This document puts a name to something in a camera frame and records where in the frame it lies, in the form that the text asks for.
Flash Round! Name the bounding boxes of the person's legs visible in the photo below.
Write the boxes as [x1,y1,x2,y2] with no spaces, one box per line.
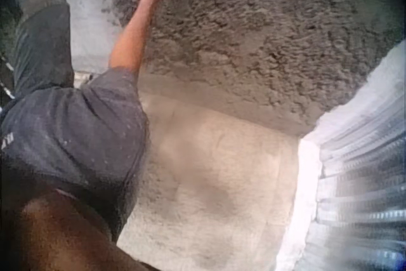
[8,0,75,100]

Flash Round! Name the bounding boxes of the corrugated metal shutter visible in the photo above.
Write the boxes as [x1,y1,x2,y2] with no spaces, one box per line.
[275,41,406,271]

